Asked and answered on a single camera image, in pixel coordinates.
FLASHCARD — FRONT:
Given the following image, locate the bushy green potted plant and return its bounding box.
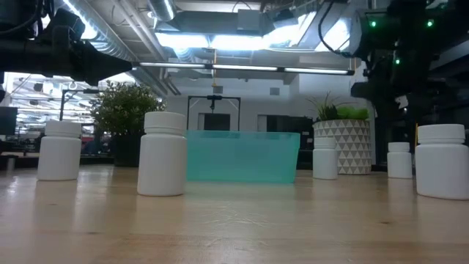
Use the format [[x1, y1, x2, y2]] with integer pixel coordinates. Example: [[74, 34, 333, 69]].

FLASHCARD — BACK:
[[90, 81, 166, 168]]

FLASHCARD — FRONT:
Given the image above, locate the black hanging cable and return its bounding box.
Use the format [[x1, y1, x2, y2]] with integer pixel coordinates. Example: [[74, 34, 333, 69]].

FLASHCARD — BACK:
[[317, 0, 355, 59]]

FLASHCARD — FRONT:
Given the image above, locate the dark monitor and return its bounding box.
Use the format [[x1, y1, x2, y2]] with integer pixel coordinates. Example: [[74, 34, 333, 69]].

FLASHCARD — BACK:
[[0, 106, 18, 136]]

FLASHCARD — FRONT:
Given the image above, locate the white plastic pill bottle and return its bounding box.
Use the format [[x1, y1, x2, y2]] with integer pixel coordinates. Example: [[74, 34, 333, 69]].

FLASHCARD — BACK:
[[36, 120, 83, 182], [415, 123, 469, 201], [136, 111, 188, 197], [386, 142, 413, 180], [312, 136, 339, 180]]

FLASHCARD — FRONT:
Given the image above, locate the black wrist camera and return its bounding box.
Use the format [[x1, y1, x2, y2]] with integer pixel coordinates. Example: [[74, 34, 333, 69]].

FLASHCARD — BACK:
[[51, 7, 86, 41]]

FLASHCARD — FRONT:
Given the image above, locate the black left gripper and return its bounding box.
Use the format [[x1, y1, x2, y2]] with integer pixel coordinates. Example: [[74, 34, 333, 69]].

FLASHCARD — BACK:
[[51, 36, 133, 87]]

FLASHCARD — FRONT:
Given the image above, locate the teal translucent plastic basket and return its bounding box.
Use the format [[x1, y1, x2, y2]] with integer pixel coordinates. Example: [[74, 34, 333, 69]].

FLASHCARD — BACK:
[[185, 130, 301, 184]]

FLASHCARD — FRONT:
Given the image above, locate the black gantry frame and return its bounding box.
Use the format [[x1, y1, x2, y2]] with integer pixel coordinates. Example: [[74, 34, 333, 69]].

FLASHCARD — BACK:
[[59, 87, 100, 122]]

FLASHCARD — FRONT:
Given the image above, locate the silver ventilation duct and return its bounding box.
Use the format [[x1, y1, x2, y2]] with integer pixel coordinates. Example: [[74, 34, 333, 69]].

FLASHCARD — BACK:
[[60, 0, 139, 63], [146, 0, 177, 22]]

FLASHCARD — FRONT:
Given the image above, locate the long linear ceiling lamp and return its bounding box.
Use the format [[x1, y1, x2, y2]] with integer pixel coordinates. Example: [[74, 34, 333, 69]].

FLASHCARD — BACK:
[[138, 61, 355, 76]]

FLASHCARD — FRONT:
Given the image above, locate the succulent in white patterned pot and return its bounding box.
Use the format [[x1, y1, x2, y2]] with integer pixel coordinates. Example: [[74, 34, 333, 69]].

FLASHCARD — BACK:
[[306, 92, 372, 175]]

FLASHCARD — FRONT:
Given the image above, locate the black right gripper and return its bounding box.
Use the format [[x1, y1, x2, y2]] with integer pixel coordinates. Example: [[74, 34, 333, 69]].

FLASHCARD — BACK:
[[352, 47, 417, 100]]

